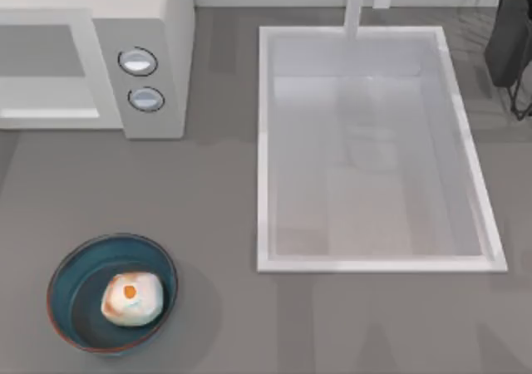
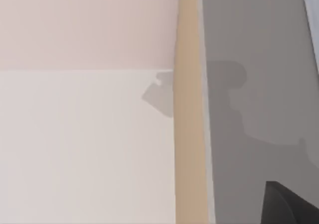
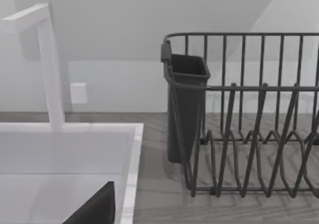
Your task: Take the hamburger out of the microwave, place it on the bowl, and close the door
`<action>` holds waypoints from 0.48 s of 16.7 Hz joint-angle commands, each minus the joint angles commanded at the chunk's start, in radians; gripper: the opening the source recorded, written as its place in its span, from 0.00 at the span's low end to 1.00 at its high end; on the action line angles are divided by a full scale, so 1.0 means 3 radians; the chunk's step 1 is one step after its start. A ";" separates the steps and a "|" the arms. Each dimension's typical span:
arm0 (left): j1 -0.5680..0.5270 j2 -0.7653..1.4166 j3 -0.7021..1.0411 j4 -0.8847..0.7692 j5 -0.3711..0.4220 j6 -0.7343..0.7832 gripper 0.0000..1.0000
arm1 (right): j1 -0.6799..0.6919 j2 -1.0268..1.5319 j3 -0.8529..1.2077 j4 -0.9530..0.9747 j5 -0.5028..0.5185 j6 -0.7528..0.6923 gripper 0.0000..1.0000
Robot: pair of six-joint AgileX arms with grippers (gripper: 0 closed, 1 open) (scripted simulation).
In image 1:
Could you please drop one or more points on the white sink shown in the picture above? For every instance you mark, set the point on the white sink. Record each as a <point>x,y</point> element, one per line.
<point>370,162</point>

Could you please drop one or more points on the small microwave knob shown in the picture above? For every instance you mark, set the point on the small microwave knob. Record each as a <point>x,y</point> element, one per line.
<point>146,99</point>

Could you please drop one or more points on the pale microwave oven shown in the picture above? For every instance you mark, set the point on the pale microwave oven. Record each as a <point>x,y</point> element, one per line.
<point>174,58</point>

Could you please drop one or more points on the large microwave knob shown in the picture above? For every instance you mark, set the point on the large microwave knob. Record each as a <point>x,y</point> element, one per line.
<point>137,61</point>

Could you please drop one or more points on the white bun with orange spot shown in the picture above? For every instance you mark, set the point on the white bun with orange spot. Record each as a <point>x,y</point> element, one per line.
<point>132,299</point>

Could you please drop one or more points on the tall white tap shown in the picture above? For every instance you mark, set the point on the tall white tap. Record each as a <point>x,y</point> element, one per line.
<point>356,4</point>

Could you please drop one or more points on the dark blue bowl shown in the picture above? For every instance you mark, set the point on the dark blue bowl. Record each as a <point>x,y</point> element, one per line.
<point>83,303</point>

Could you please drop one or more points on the microwave door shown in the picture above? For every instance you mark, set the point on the microwave door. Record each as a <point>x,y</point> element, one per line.
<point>50,70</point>

